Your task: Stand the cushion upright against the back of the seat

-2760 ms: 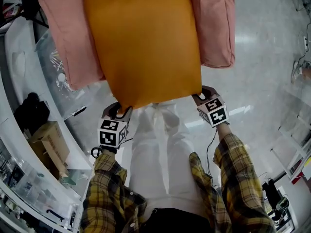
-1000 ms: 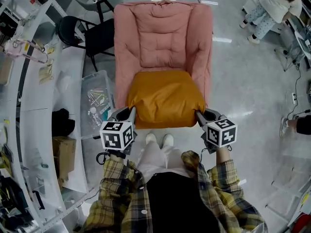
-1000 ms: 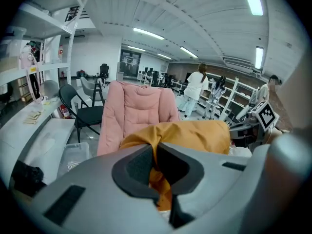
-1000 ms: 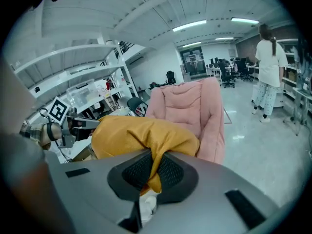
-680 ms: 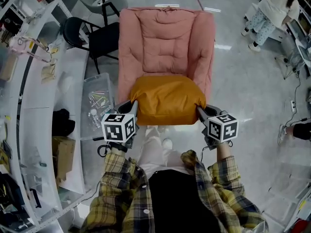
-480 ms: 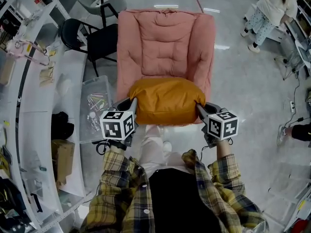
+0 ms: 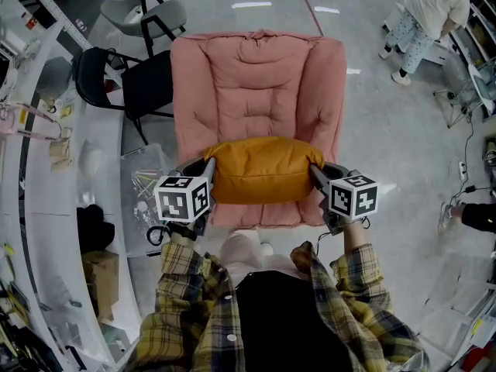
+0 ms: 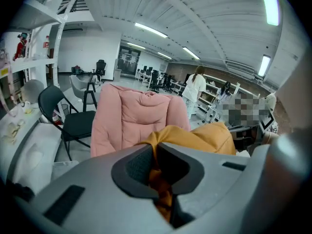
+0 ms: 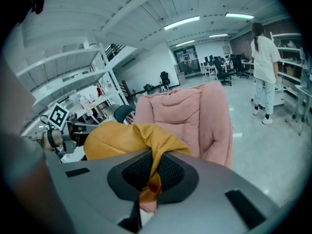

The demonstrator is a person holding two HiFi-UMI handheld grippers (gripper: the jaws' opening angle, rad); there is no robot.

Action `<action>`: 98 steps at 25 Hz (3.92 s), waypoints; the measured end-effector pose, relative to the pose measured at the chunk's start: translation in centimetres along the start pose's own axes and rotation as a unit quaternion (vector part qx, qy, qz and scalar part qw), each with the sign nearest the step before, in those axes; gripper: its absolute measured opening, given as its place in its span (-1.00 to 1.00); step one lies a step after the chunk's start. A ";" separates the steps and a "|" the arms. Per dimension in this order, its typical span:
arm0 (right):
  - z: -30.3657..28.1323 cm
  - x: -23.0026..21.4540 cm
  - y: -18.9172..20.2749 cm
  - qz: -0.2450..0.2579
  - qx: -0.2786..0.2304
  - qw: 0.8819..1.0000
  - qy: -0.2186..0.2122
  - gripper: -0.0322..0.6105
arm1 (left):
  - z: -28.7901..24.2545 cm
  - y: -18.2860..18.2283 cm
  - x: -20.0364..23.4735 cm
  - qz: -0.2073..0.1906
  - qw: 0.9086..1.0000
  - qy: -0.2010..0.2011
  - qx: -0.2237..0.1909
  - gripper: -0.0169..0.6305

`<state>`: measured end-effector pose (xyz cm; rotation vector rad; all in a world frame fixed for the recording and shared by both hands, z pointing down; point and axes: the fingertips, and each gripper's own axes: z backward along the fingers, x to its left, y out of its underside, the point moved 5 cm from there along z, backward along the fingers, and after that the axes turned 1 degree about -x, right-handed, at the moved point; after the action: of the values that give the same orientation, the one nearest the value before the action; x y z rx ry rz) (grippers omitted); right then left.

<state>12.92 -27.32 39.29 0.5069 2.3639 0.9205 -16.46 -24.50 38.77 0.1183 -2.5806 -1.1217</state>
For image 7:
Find black floor cable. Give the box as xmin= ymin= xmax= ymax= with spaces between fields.
xmin=445 ymin=112 xmax=496 ymax=208

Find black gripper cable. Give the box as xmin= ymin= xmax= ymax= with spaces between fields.
xmin=146 ymin=225 xmax=171 ymax=246

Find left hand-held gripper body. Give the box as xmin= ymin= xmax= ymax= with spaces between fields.
xmin=153 ymin=173 xmax=213 ymax=240

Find pink lanyard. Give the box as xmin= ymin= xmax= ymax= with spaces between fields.
xmin=0 ymin=99 xmax=65 ymax=142

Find person's right forearm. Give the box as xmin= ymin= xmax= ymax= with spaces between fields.
xmin=329 ymin=218 xmax=390 ymax=312

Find pink padded seat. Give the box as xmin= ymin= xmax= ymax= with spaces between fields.
xmin=169 ymin=28 xmax=348 ymax=230

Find cardboard box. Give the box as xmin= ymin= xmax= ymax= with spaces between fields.
xmin=81 ymin=250 xmax=121 ymax=324

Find beige gloves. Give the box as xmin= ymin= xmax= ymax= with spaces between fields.
xmin=47 ymin=126 xmax=74 ymax=174

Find person's black top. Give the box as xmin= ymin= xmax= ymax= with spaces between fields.
xmin=235 ymin=270 xmax=352 ymax=372

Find orange cushion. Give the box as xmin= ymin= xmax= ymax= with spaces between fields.
xmin=202 ymin=136 xmax=326 ymax=205

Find person's plaid shirt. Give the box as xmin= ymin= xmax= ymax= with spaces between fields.
xmin=123 ymin=240 xmax=432 ymax=372

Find person's legs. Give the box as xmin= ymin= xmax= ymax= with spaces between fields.
xmin=218 ymin=230 xmax=298 ymax=281

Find clear plastic box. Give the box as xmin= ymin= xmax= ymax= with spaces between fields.
xmin=119 ymin=143 xmax=184 ymax=258

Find white metal shelf rack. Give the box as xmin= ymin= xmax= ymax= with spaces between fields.
xmin=0 ymin=0 xmax=95 ymax=56

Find person's left forearm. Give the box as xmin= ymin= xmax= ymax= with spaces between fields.
xmin=154 ymin=229 xmax=213 ymax=319

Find black folding chair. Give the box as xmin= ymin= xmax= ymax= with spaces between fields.
xmin=72 ymin=46 xmax=176 ymax=146

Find grey chair with black frame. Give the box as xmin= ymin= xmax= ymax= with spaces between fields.
xmin=100 ymin=0 xmax=188 ymax=49

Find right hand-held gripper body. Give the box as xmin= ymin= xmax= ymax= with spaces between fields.
xmin=319 ymin=172 xmax=380 ymax=236

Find white storage drawers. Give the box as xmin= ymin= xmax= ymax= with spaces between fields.
xmin=418 ymin=283 xmax=496 ymax=372

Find black bag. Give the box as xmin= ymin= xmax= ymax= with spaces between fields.
xmin=76 ymin=203 xmax=116 ymax=255

